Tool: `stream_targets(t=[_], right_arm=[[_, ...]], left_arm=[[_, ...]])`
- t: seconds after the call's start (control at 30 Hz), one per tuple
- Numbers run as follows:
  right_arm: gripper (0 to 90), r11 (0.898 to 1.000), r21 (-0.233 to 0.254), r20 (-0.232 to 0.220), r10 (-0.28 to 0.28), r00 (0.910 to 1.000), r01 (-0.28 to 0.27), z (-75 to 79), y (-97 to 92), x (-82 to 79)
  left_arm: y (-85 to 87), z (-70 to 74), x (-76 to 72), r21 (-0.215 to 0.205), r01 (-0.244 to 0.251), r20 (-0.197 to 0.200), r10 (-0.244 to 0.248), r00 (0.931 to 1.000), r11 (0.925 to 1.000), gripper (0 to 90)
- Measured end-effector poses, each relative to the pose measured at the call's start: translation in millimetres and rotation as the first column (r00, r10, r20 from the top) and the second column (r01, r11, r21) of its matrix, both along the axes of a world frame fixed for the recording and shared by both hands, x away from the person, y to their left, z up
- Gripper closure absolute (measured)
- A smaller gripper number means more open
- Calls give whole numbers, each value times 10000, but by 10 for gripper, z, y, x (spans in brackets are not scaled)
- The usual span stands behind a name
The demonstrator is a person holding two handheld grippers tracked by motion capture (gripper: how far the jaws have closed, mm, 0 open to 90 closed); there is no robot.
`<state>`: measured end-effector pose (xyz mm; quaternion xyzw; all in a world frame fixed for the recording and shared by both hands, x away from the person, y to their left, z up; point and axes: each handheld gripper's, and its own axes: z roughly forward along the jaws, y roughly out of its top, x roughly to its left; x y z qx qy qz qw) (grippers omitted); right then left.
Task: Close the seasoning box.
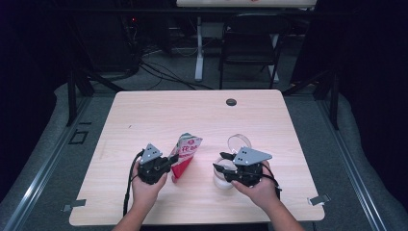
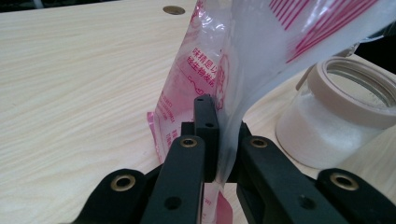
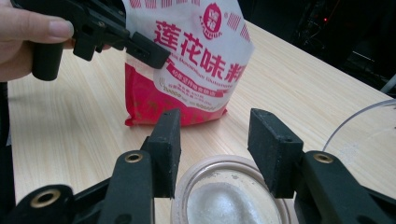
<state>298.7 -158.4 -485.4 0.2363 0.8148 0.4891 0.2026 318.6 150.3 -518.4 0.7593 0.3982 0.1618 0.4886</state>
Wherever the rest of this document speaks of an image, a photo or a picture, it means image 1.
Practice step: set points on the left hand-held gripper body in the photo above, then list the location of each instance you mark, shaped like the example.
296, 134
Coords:
150, 168

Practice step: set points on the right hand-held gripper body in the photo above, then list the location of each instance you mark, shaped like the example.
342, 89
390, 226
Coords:
250, 160

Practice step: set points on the clear plastic bag pink print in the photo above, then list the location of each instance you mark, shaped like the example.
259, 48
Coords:
189, 147

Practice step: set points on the person's left hand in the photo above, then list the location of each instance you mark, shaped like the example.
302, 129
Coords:
146, 194

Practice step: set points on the person's right hand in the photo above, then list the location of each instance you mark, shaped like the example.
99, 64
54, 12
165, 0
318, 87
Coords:
261, 194

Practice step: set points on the grey tape strip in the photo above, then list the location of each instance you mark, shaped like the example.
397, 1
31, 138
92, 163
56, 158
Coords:
319, 199
75, 204

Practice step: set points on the black metal stand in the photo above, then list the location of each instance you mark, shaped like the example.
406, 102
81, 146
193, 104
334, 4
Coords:
72, 96
335, 99

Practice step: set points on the black chair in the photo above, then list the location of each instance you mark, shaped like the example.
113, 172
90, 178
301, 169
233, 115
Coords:
253, 48

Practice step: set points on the white desk with white legs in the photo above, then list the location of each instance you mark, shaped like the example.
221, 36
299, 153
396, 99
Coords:
245, 3

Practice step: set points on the aluminium floor rail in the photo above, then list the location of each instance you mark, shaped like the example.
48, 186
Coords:
41, 179
352, 170

